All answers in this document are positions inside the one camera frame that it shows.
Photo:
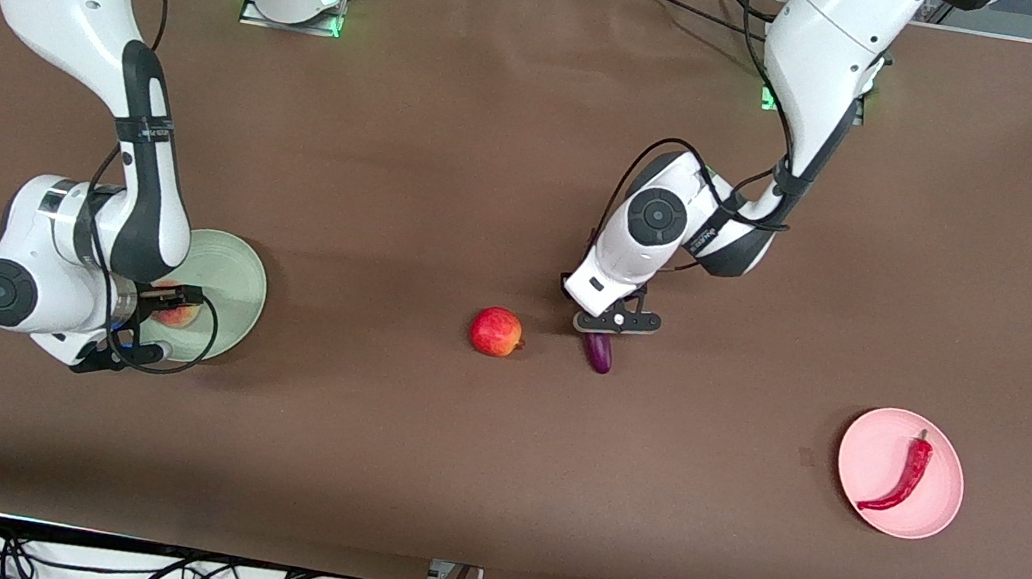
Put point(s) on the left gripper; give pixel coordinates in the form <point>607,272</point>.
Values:
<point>564,282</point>

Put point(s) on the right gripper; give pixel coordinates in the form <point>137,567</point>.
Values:
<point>153,304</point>

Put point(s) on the peach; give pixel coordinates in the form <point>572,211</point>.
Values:
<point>179,315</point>

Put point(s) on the purple eggplant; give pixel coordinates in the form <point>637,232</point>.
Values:
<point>601,354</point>

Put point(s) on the red apple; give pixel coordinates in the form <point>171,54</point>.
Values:
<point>495,332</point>

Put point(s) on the red chili pepper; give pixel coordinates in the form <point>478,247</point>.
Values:
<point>913,467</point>

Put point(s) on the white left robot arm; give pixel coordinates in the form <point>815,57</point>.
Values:
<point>832,51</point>

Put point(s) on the light green plate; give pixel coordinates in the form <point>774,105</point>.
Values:
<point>225,279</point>

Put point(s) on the brown table cloth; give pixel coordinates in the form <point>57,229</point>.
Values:
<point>450,472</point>

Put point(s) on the pink plate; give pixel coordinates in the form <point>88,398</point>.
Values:
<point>887,453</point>

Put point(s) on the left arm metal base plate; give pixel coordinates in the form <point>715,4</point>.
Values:
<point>767,103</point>

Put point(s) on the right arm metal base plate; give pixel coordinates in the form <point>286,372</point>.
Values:
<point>261,19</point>

